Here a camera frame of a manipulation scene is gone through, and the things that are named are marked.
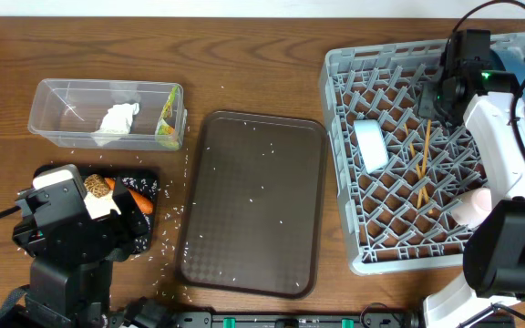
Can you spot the orange carrot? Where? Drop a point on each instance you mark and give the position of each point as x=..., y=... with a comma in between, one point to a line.
x=144, y=204

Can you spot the white rice pile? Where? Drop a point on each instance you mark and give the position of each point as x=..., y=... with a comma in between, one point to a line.
x=99, y=207

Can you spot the brown food scrap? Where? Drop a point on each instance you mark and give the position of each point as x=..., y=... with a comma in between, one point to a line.
x=97, y=186

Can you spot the yellow green snack wrapper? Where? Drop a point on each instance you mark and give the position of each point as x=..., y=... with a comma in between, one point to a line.
x=163, y=128

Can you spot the white paper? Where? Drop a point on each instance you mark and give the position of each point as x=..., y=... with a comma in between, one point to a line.
x=116, y=123

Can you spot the light blue rice bowl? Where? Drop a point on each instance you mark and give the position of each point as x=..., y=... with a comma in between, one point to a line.
x=371, y=144

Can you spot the pink cup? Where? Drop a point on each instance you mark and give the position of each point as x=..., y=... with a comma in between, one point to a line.
x=473, y=208

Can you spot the blue plate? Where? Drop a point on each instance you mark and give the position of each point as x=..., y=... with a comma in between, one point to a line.
x=507, y=61

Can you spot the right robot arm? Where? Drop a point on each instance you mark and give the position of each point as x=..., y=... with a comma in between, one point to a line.
x=487, y=101

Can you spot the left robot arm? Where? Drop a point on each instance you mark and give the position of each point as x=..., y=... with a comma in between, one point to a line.
x=73, y=256

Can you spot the grey dishwasher rack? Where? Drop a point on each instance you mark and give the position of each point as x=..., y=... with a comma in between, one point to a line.
x=384, y=229

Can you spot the black plastic tray bin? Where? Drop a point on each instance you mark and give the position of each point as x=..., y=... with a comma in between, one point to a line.
x=114, y=173

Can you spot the clear plastic bin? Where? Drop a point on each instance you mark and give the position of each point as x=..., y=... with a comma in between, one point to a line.
x=68, y=111

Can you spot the brown serving tray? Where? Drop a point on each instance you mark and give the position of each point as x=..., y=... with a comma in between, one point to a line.
x=254, y=208

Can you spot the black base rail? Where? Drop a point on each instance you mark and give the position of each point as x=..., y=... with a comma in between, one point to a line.
x=209, y=320

